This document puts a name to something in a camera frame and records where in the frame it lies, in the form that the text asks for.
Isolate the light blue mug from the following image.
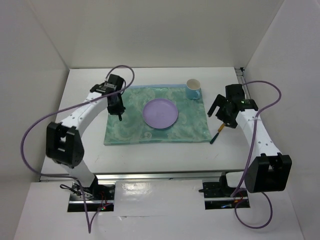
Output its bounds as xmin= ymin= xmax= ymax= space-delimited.
xmin=185 ymin=79 xmax=201 ymax=100

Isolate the teal patterned satin cloth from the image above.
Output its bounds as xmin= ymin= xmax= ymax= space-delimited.
xmin=104 ymin=84 xmax=212 ymax=146

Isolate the lilac plastic plate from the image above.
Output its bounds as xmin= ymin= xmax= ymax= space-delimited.
xmin=142 ymin=98 xmax=179 ymax=129

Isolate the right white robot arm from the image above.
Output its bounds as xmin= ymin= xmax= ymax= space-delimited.
xmin=207 ymin=94 xmax=292 ymax=197

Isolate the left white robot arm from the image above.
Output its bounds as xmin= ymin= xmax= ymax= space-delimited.
xmin=46 ymin=83 xmax=125 ymax=200

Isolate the gold knife green handle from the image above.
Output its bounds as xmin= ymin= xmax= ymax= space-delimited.
xmin=209 ymin=123 xmax=225 ymax=145

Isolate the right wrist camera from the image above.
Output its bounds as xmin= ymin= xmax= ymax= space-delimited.
xmin=225 ymin=84 xmax=246 ymax=102

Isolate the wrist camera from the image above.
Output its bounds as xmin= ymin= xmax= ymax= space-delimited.
xmin=105 ymin=74 xmax=126 ymax=91
xmin=225 ymin=84 xmax=246 ymax=102

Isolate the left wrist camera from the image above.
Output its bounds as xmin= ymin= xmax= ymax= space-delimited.
xmin=105 ymin=74 xmax=126 ymax=91

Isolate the aluminium frame rail right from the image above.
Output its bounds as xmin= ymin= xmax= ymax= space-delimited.
xmin=234 ymin=67 xmax=251 ymax=99

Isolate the aluminium frame rail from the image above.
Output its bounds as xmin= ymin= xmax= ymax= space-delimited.
xmin=39 ymin=169 xmax=246 ymax=182
xmin=234 ymin=67 xmax=251 ymax=99

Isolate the aluminium frame rail front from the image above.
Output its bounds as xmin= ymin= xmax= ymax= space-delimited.
xmin=39 ymin=169 xmax=246 ymax=182

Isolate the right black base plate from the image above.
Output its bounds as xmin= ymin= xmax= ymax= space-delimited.
xmin=198 ymin=182 xmax=236 ymax=198

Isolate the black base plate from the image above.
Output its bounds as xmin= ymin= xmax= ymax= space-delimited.
xmin=59 ymin=181 xmax=115 ymax=201
xmin=198 ymin=182 xmax=236 ymax=198

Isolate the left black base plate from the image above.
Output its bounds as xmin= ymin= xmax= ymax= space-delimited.
xmin=59 ymin=181 xmax=115 ymax=201

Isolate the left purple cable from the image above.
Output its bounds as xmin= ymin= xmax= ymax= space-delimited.
xmin=20 ymin=64 xmax=136 ymax=234

